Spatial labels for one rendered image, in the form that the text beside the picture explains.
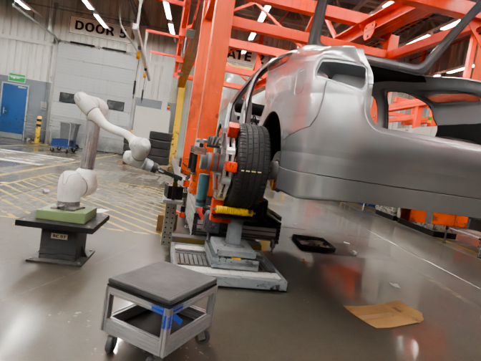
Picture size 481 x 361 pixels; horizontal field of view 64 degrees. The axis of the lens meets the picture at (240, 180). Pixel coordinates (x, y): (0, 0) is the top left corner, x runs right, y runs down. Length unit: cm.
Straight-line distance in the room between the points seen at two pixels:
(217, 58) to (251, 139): 101
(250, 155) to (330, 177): 71
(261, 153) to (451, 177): 118
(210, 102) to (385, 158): 175
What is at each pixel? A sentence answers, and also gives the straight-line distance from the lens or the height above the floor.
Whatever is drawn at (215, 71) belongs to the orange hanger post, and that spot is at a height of 161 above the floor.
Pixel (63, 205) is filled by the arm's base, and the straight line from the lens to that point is 299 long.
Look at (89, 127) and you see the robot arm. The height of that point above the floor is 97.
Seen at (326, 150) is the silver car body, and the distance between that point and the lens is 219.
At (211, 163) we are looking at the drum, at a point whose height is 84.
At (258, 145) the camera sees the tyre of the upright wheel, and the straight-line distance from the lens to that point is 274.
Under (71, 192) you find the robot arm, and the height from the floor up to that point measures 50.
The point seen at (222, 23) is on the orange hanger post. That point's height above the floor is 202.
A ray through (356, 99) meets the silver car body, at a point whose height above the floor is 133.
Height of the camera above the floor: 99
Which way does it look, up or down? 5 degrees down
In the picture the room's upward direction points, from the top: 9 degrees clockwise
